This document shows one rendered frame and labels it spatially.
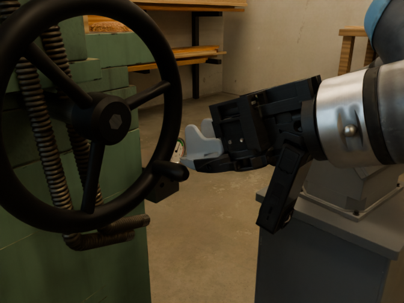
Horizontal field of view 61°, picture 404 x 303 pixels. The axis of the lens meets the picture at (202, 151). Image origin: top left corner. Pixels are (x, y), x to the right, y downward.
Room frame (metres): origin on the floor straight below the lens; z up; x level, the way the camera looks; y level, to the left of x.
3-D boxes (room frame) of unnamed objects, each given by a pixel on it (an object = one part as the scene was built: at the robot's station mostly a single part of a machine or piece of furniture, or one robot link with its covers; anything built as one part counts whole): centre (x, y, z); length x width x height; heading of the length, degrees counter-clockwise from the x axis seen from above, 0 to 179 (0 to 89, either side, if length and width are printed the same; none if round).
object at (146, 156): (0.73, 0.12, 0.58); 0.12 x 0.08 x 0.08; 53
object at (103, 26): (0.73, 0.19, 0.91); 0.10 x 0.07 x 0.02; 53
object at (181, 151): (0.69, 0.07, 0.65); 0.06 x 0.04 x 0.08; 143
